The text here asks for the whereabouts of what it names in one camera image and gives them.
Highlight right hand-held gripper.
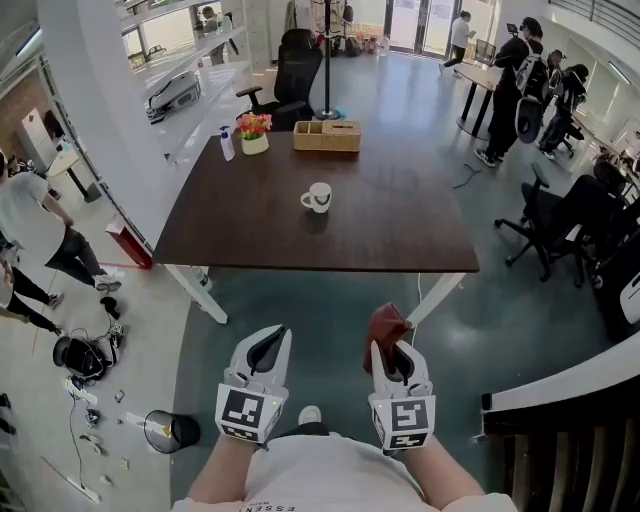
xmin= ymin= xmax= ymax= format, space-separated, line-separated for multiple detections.
xmin=368 ymin=339 xmax=437 ymax=457

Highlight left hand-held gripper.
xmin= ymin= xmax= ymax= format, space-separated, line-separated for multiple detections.
xmin=214 ymin=324 xmax=293 ymax=444

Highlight brown-red cloth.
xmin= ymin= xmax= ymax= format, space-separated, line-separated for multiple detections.
xmin=363 ymin=302 xmax=414 ymax=374

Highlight white mug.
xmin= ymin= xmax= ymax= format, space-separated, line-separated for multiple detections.
xmin=300 ymin=182 xmax=333 ymax=215

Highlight person's right forearm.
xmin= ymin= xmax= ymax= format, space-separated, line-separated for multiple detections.
xmin=397 ymin=435 xmax=489 ymax=501

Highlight person's left forearm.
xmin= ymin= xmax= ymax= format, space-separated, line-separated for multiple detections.
xmin=184 ymin=433 xmax=267 ymax=504

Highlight white table leg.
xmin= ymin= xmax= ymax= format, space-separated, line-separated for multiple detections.
xmin=406 ymin=272 xmax=469 ymax=327
xmin=163 ymin=263 xmax=229 ymax=325

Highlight person's black trousers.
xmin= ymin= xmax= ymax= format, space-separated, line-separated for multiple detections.
xmin=269 ymin=422 xmax=332 ymax=441

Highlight black mesh trash bin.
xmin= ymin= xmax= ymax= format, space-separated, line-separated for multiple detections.
xmin=143 ymin=409 xmax=202 ymax=455

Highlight person's white shirt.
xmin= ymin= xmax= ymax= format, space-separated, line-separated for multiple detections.
xmin=171 ymin=431 xmax=519 ymax=512

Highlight red box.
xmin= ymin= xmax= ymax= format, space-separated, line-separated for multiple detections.
xmin=104 ymin=221 xmax=154 ymax=271

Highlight black bag on floor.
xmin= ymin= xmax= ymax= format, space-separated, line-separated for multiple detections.
xmin=52 ymin=335 xmax=120 ymax=379

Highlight white power strip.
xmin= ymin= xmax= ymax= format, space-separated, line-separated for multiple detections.
xmin=62 ymin=375 xmax=99 ymax=404

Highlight dark wooden stair railing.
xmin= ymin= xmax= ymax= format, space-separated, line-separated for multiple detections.
xmin=480 ymin=372 xmax=640 ymax=512

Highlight clear spray bottle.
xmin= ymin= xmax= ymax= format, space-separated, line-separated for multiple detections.
xmin=218 ymin=125 xmax=236 ymax=162

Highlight flowers in white pot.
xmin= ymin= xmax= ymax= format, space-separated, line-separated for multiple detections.
xmin=235 ymin=112 xmax=274 ymax=156

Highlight wicker desk organizer basket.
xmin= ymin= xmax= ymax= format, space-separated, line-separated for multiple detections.
xmin=292 ymin=119 xmax=362 ymax=153

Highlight black high-back office chair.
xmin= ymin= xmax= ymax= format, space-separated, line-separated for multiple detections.
xmin=235 ymin=28 xmax=325 ymax=132

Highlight wooden table with black legs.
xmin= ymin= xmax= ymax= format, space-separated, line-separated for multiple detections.
xmin=453 ymin=62 xmax=504 ymax=142

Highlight white shelf unit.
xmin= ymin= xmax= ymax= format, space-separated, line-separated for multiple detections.
xmin=115 ymin=0 xmax=256 ymax=166

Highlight black coat rack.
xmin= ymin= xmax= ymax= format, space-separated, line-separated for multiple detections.
xmin=312 ymin=0 xmax=351 ymax=121

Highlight black floor cable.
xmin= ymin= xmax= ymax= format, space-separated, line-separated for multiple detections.
xmin=451 ymin=162 xmax=483 ymax=190

